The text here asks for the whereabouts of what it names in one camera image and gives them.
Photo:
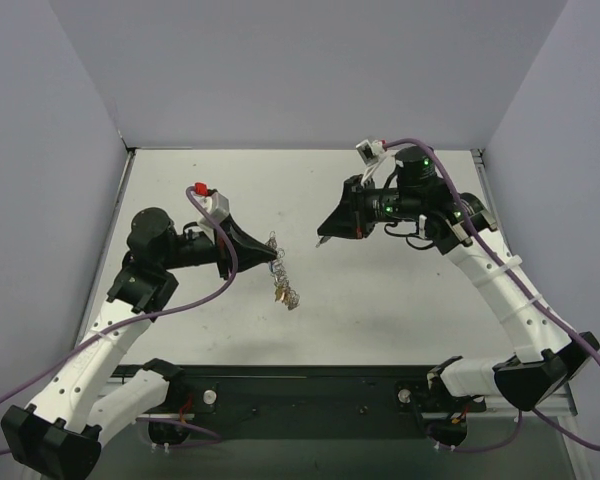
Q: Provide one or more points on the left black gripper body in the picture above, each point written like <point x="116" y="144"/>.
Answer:
<point x="224" y="251"/>

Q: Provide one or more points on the yellow key tag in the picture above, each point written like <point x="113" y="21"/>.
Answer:
<point x="281" y="294"/>

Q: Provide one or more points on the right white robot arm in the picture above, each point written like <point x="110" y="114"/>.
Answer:
<point x="407" y="186"/>

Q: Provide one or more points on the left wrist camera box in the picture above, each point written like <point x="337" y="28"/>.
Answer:
<point x="213" y="207"/>

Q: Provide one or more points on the black key tag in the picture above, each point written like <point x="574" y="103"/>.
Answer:
<point x="322" y="242"/>

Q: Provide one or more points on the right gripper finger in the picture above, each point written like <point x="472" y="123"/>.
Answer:
<point x="343" y="225"/>
<point x="349" y="204"/>

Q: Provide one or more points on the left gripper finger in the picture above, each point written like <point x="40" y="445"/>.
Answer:
<point x="248" y="258"/>
<point x="244" y="242"/>

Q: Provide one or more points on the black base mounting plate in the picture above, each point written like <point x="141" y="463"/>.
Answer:
<point x="309" y="402"/>

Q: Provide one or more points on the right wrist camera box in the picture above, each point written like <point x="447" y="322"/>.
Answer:
<point x="373" y="154"/>

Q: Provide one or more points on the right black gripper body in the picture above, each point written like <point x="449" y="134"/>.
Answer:
<point x="356" y="208"/>

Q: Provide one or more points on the metal disc keyring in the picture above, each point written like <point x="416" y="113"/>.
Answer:
<point x="279" y="273"/>

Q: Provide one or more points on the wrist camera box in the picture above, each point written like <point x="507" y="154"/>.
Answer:
<point x="373" y="154"/>
<point x="213" y="207"/>

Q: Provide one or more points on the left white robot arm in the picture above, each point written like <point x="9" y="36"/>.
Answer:
<point x="63" y="429"/>

